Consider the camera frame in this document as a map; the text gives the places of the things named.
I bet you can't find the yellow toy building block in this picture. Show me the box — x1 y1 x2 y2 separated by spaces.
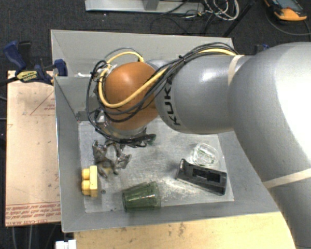
81 165 99 198

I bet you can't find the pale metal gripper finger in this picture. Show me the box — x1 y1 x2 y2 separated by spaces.
92 140 110 179
113 153 132 176

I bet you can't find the black slotted flat block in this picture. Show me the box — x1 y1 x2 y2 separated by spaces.
175 158 228 197

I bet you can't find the clear glass cup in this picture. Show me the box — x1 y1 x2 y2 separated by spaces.
192 142 220 167

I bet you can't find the brown cardboard board red print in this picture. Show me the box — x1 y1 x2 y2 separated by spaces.
5 70 62 227

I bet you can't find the grey metal bin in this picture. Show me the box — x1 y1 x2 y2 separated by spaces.
50 29 280 233

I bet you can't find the dark green ribbed cup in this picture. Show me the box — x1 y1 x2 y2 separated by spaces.
121 181 162 213

